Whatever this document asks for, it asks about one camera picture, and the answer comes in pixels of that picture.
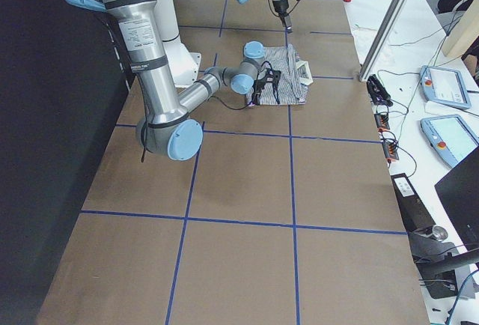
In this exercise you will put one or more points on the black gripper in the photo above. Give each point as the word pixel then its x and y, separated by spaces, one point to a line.
pixel 257 87
pixel 280 6

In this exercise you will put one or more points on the blue white striped polo shirt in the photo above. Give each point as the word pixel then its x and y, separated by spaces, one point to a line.
pixel 293 83

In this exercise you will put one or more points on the black gripper tool on desk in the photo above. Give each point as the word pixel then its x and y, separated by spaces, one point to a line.
pixel 377 92

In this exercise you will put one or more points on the orange black electronics strip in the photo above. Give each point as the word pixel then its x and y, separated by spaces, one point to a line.
pixel 389 140

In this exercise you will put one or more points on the upper teach pendant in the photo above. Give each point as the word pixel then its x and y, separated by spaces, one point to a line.
pixel 444 86

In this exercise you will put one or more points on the teach pendant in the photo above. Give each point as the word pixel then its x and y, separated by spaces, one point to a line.
pixel 444 86
pixel 450 136

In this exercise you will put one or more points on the wooden board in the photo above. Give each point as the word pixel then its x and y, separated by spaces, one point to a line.
pixel 463 34

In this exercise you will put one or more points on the lower teach pendant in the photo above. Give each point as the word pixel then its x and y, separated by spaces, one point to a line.
pixel 450 136

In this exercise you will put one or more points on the black box with label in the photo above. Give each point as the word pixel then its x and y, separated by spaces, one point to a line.
pixel 412 209

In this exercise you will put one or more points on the black monitor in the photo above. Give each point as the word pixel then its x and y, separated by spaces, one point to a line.
pixel 458 193

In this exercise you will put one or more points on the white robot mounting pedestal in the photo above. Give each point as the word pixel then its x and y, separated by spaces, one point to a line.
pixel 184 65

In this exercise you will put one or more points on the aluminium frame post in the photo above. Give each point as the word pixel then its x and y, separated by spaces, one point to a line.
pixel 381 37

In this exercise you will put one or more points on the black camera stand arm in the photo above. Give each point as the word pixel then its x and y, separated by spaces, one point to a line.
pixel 442 268

